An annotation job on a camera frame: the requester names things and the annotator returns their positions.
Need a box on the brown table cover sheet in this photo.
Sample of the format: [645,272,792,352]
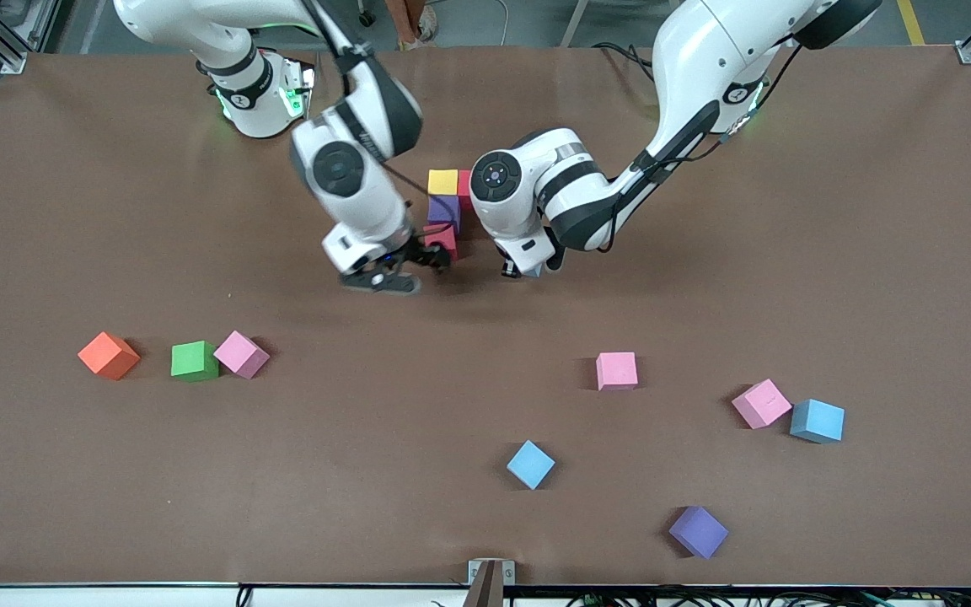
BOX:
[0,46,971,587]

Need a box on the green foam block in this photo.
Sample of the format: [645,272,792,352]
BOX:
[170,340,220,384]

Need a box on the white stand leg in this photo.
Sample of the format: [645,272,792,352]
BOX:
[559,0,594,48]

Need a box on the person leg with sneaker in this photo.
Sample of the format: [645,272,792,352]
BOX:
[384,0,440,47]

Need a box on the pink foam block with slit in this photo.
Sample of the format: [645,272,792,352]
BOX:
[731,378,793,431]

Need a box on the orange foam block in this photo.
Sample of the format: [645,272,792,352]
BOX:
[77,330,142,382]

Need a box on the black left arm base cable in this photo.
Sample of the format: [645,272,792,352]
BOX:
[593,40,657,70]

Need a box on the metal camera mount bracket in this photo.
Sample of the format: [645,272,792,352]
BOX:
[462,559,517,607]

